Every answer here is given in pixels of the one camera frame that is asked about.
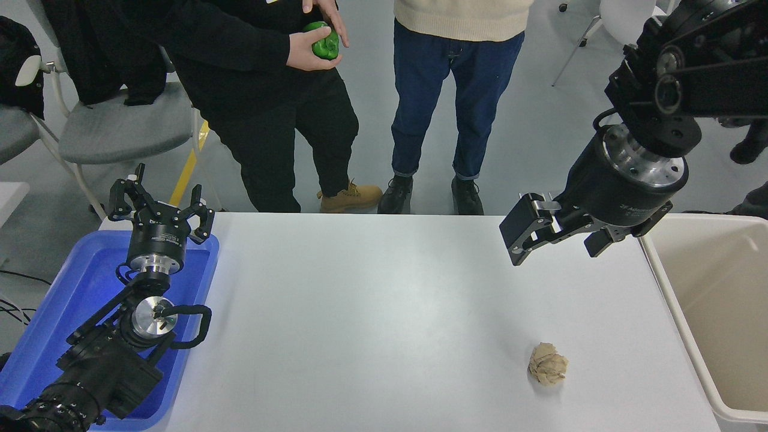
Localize tan paper ball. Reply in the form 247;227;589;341
528;343;569;386

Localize blue plastic tray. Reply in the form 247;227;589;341
0;230;220;431

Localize grey cushioned chair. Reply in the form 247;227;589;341
0;54;61;166
27;0;208;220

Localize black jacket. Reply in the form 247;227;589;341
41;0;169;107

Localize person's right hand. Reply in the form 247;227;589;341
287;25;343;72

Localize large pale bin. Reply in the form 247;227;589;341
638;213;768;425

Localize person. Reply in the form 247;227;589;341
117;0;383;214
377;0;535;215
684;117;768;220

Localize black floor cable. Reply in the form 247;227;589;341
0;269;53;286
0;297;32;328

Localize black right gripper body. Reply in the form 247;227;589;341
558;133;685;232

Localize green bell pepper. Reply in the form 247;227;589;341
302;22;341;61

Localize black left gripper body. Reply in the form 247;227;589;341
125;210;188;261

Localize person's left hand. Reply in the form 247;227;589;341
303;0;350;49

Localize white plastic chair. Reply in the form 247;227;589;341
552;0;668;88

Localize black bag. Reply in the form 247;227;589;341
0;16;46;121

